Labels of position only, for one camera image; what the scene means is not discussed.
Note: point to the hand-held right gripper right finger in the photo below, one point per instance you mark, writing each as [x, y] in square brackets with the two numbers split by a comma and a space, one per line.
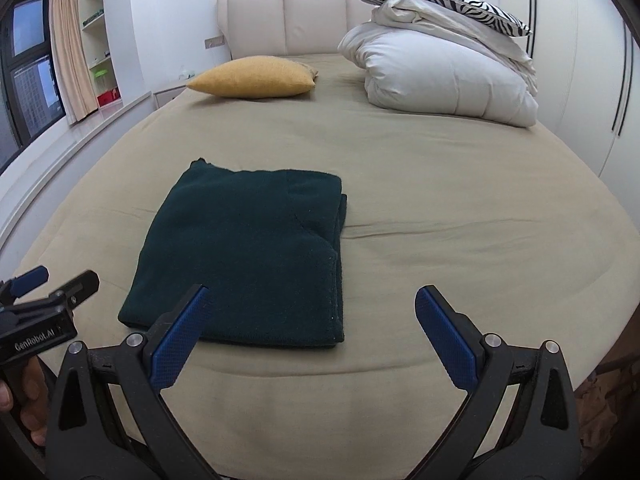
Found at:
[447, 340]

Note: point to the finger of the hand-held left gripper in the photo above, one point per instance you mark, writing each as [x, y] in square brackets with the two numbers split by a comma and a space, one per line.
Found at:
[30, 281]
[75, 287]

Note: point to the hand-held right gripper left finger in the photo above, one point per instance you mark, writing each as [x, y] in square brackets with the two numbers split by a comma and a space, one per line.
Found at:
[177, 340]

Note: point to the dark green sweater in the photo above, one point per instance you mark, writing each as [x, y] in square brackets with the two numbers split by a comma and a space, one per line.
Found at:
[240, 250]

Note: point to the person's left hand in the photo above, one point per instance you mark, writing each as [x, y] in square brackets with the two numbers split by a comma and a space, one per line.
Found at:
[37, 400]

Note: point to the bed with beige sheet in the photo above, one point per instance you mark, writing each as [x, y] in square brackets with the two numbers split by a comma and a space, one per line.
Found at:
[450, 210]

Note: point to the white window ledge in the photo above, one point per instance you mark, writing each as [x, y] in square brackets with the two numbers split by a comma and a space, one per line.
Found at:
[60, 145]

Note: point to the red box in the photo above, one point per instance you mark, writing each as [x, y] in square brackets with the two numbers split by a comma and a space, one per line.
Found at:
[107, 97]

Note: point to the dark framed window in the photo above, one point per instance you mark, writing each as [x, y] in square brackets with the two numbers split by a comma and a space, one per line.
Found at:
[30, 75]

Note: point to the white nightstand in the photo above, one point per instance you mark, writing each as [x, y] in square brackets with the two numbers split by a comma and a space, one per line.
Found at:
[167, 95]

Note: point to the green plastic object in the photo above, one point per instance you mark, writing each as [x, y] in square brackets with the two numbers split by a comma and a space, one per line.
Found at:
[100, 73]

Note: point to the beige curtain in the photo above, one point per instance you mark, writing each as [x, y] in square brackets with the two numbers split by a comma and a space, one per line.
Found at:
[72, 50]

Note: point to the white folded duvet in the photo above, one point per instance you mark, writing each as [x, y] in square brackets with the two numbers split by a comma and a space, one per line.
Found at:
[440, 75]

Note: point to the yellow pillow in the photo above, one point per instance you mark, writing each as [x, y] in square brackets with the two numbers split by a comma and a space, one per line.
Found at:
[250, 77]

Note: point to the white wardrobe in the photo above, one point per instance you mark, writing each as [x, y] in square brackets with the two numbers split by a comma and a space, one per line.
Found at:
[565, 60]

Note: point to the cream padded headboard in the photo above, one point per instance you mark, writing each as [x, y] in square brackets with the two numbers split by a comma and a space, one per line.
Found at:
[255, 20]

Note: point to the white wall shelf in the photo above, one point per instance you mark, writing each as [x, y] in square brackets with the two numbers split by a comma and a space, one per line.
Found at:
[92, 45]

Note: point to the wall socket panel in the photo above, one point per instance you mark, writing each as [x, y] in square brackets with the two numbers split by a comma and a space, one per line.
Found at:
[215, 42]

